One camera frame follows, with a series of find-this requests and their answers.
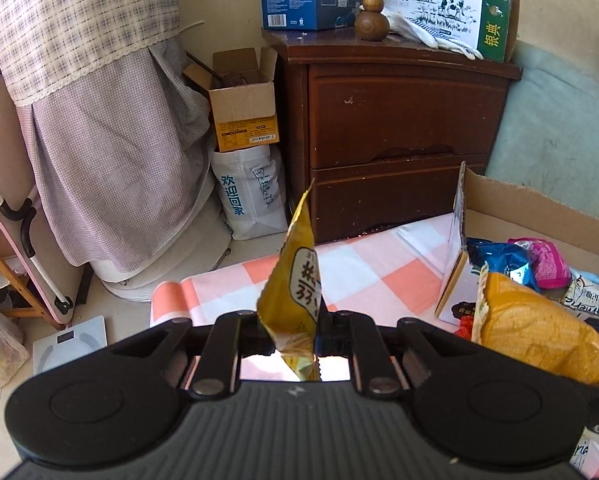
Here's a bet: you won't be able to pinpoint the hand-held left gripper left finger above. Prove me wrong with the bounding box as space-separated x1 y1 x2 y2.
107 310 259 402

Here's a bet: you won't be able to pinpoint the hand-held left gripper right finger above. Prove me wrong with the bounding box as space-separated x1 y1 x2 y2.
319 310 473 402

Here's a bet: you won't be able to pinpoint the small yellow waffle snack packet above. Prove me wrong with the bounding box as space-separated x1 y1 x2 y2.
257 178 325 383

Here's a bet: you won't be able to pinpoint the blue foil snack packet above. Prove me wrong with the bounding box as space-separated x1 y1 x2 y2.
467 240 540 291

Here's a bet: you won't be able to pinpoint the large yellow snack bag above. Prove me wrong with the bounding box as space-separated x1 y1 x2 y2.
472 262 599 393

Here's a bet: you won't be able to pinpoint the magenta snack packet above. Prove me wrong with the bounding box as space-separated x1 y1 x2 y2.
507 237 573 291

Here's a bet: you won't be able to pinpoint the white printed cardboard box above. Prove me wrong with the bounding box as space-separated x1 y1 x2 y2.
434 161 599 341

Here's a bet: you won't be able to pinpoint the pale blue snack packet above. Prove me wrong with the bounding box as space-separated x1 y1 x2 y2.
562 267 599 318

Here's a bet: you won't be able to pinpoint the pink checkered tablecloth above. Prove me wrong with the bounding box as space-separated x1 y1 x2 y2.
150 212 480 381

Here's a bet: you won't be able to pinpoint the white round fan base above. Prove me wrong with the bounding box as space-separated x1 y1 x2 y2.
92 200 233 303

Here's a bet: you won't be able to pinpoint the white woven bag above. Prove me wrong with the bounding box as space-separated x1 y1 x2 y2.
210 144 289 241

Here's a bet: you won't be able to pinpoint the white bathroom scale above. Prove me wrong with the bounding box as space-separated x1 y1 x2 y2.
32 315 109 376

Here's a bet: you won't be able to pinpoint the wooden shelf rack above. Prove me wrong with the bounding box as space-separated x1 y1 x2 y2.
0 220 45 318

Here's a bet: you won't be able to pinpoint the open cardboard box yellow label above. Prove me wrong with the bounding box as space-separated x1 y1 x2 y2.
182 47 280 153

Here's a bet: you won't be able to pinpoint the brown wooden nightstand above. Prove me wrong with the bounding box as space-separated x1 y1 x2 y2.
262 25 523 246

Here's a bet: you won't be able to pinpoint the plaid fabric cover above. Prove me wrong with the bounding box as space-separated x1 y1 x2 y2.
0 0 220 273

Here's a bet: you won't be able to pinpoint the pale green cushion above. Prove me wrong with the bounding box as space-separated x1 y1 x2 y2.
482 40 599 221

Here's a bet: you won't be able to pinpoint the pink edged folding table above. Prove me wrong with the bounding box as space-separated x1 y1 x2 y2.
0 80 93 328

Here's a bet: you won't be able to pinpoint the wooden gourd ornament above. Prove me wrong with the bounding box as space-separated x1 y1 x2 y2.
354 0 391 43

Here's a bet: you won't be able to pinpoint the white work gloves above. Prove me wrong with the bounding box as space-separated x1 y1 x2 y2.
382 6 485 61

